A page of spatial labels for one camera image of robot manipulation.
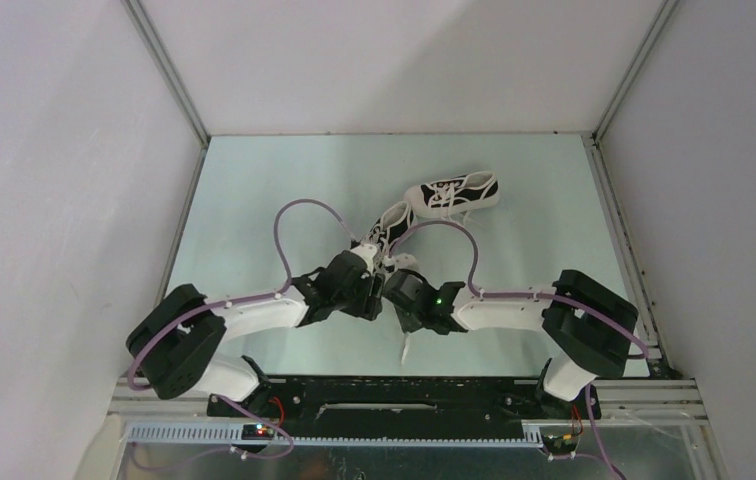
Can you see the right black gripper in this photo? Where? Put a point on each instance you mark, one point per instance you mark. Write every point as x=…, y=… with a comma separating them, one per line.
x=408, y=325

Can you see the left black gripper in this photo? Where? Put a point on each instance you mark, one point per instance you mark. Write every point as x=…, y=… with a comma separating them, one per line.
x=369, y=307

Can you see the black white sneaker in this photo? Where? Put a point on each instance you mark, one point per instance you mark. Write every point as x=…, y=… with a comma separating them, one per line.
x=385, y=233
x=443, y=199

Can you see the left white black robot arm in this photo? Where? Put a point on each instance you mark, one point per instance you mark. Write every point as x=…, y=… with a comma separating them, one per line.
x=175, y=347

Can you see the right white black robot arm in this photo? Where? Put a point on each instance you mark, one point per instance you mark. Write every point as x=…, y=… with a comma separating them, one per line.
x=592, y=326

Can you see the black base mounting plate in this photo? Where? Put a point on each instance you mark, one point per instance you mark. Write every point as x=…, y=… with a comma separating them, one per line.
x=413, y=407

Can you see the left controller board with LEDs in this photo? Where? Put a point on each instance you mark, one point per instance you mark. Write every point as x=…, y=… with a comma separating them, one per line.
x=257, y=433

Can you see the controller board with leds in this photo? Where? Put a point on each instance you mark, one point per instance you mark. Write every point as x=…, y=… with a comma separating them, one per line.
x=560, y=446
x=257, y=433

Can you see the right controller board with LEDs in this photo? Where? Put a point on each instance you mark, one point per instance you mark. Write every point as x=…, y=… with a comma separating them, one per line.
x=560, y=446

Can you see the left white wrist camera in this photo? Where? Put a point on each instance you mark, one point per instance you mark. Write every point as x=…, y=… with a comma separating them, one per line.
x=369, y=253

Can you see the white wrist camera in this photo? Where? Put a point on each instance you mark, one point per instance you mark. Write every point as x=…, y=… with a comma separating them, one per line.
x=369, y=253
x=402, y=261

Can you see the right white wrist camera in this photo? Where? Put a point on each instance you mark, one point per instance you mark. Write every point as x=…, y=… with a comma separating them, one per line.
x=402, y=261

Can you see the grey slotted cable duct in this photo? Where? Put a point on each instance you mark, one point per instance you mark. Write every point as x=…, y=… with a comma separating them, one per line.
x=233, y=434

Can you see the aluminium front frame rail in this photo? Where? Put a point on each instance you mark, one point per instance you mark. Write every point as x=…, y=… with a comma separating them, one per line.
x=642, y=398

